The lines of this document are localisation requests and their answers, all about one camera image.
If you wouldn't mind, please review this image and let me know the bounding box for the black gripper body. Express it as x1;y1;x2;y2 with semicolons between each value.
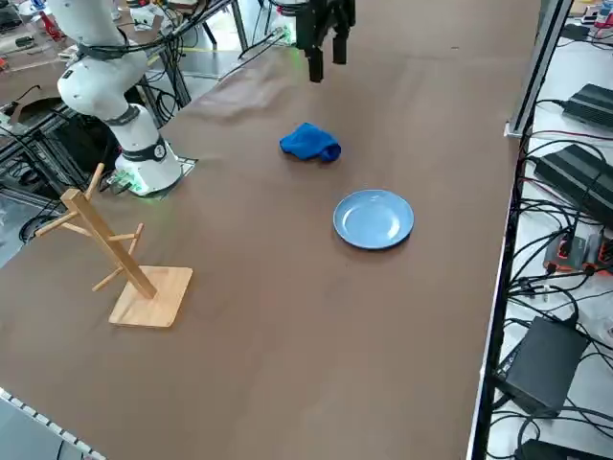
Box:
306;0;347;30

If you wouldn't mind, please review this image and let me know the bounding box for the blue cloth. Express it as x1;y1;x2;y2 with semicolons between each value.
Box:
279;122;343;164

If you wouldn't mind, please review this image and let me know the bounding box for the light blue plastic plate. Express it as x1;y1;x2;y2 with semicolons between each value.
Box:
332;188;416;251

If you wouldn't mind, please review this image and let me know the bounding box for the green circuit board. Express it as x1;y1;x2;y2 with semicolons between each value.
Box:
105;171;145;196

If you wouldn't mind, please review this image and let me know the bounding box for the small black adapter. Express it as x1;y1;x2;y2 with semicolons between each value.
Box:
560;21;593;42

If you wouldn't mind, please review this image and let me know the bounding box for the black power adapter brick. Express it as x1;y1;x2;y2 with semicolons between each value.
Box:
532;142;613;219
560;82;613;131

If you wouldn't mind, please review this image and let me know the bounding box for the red plastic object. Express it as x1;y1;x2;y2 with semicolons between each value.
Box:
37;11;61;42

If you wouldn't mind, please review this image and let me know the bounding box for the wooden cup rack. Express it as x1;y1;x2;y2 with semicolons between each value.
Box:
35;162;194;330

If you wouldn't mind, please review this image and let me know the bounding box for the orange grey electronic module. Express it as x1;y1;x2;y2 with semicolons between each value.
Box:
586;233;613;274
543;233;589;274

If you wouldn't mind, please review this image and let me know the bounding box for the large black power box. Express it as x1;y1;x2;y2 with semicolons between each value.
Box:
491;314;591;419

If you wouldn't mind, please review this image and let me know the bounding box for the black device box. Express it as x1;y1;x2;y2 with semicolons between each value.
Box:
514;438;613;460

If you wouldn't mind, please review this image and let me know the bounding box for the grey panel with slotted edge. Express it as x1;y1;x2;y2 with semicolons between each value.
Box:
0;386;107;460

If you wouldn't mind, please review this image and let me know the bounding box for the aluminium frame post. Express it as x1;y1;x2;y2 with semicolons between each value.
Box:
504;0;576;140

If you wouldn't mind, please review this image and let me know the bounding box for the black metal equipment frame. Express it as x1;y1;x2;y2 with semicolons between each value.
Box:
0;103;121;202

